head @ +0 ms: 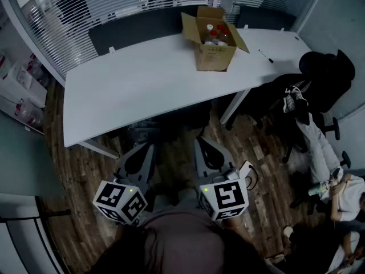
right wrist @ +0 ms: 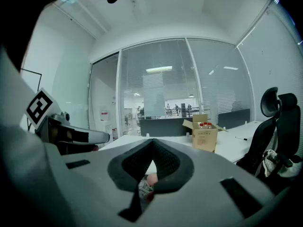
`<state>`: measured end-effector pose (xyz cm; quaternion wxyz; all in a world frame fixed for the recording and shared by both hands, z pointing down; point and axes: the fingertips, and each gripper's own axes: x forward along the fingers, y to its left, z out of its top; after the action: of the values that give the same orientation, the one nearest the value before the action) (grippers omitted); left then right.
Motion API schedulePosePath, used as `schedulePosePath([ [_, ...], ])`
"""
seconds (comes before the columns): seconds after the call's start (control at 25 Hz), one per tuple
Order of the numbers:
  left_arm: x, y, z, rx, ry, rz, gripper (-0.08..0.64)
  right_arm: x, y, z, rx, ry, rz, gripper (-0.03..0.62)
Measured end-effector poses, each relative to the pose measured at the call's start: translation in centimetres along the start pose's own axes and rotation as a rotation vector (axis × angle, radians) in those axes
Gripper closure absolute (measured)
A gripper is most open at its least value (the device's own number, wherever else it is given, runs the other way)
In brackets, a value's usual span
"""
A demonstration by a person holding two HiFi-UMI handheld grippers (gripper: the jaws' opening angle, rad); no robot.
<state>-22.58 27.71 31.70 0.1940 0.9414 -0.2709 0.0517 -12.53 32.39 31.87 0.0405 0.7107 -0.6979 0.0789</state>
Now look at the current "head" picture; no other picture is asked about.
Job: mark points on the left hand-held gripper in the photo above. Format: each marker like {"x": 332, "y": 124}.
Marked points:
{"x": 119, "y": 198}

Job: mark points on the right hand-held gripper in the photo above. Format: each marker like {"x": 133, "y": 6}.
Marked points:
{"x": 225, "y": 198}

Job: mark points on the brown cardboard box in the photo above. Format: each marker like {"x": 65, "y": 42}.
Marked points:
{"x": 212, "y": 57}

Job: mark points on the white-green capped clear bottle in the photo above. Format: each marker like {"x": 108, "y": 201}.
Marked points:
{"x": 210, "y": 27}

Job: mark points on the person's right forearm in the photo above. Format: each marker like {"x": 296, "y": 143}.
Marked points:
{"x": 233, "y": 224}

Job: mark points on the person's grey trousers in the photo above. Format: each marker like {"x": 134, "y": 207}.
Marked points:
{"x": 176, "y": 197}

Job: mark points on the white table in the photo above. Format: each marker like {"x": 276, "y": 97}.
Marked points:
{"x": 142, "y": 81}

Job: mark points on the person's mauve shirt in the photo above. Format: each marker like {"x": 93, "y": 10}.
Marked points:
{"x": 182, "y": 238}

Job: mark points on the black jacket with white print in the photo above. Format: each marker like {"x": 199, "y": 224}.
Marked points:
{"x": 293, "y": 98}

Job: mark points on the black marker pen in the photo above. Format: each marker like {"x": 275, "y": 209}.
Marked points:
{"x": 265, "y": 56}

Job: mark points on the long dark desk partition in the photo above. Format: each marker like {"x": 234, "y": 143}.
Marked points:
{"x": 128, "y": 36}

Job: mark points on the white storage shelf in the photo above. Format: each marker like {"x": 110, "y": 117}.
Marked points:
{"x": 14, "y": 90}

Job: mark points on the whiteboard on black stand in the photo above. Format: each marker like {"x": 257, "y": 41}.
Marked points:
{"x": 17, "y": 238}

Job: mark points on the short dark desk partition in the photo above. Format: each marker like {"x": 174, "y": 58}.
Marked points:
{"x": 265, "y": 19}

